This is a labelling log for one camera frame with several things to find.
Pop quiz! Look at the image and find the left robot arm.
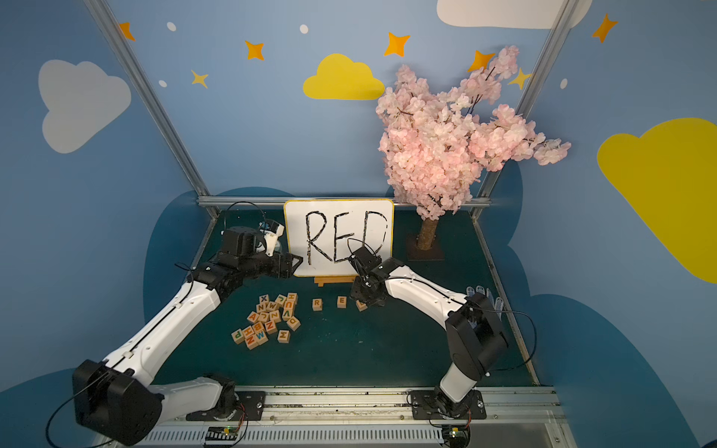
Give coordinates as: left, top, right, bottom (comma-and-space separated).
72, 252, 302, 446

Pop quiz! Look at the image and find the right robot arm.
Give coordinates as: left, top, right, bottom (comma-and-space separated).
348, 246, 509, 420

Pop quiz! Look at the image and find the white board reading RED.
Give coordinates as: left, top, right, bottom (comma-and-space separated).
284, 199, 395, 277

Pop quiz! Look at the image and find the wooden block letter W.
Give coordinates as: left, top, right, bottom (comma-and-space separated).
255, 332, 268, 345

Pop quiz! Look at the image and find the wooden block letter P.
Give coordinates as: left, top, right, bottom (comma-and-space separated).
232, 330, 246, 345

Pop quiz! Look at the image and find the wooden block letter M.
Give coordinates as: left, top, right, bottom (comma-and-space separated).
277, 330, 291, 343

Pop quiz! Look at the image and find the small wooden easel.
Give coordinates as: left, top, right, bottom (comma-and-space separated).
314, 276, 356, 287

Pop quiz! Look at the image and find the wooden block red N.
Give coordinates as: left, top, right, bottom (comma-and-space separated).
246, 334, 259, 350

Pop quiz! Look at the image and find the blue dotted work glove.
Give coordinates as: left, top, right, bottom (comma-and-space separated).
466, 286, 504, 317

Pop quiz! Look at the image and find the pink cherry blossom tree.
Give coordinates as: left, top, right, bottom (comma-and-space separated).
375, 46, 571, 252

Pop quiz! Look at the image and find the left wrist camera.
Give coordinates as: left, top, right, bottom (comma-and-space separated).
220, 220, 285, 258

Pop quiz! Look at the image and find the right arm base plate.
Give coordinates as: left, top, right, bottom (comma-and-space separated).
407, 389, 487, 420

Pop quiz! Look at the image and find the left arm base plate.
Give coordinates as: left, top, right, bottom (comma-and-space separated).
224, 390, 267, 422

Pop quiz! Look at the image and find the aluminium rail frame front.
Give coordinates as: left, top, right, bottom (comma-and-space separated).
138, 386, 577, 447

